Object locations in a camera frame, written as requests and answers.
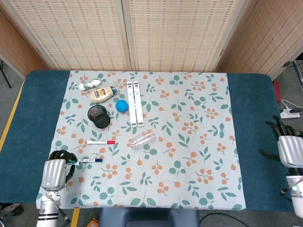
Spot right arm wrist cable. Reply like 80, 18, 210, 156
280, 174, 303, 201

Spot light woven screen panel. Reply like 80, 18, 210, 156
122, 0, 258, 73
0, 0, 132, 71

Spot black tripod leg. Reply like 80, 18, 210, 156
0, 60, 12, 89

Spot clear plastic cup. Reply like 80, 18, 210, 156
128, 131, 157, 151

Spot black mesh pen holder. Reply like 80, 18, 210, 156
87, 105, 111, 130

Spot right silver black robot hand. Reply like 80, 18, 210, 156
258, 115, 303, 169

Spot floral print tablecloth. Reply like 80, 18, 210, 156
35, 70, 247, 210

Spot black metal stand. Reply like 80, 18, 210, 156
283, 60, 303, 90

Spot white power cable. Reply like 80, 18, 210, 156
281, 99, 295, 112

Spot red object beside table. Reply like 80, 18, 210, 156
272, 80, 282, 104

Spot blue cap white marker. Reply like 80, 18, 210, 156
78, 157, 104, 164

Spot beige mayonnaise squeeze bottle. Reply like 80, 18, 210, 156
89, 86, 119, 104

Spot blue ball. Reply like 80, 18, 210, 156
115, 99, 129, 112

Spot red cap white marker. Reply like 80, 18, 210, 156
85, 140, 116, 145

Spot long white plastic bar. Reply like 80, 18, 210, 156
133, 81, 144, 127
126, 81, 138, 127

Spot brown woven screen panel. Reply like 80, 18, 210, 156
0, 9, 48, 79
214, 0, 303, 80

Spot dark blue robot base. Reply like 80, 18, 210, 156
98, 208, 200, 227

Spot black floor cable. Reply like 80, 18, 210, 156
200, 212, 244, 227

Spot dark blue felt table cover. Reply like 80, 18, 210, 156
0, 70, 294, 212

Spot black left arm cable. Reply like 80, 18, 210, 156
55, 204, 72, 225

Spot white power strip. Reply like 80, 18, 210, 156
280, 108, 301, 119

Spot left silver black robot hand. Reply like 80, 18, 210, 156
41, 150, 78, 191

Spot small white green-label bottle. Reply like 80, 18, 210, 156
79, 79, 102, 91

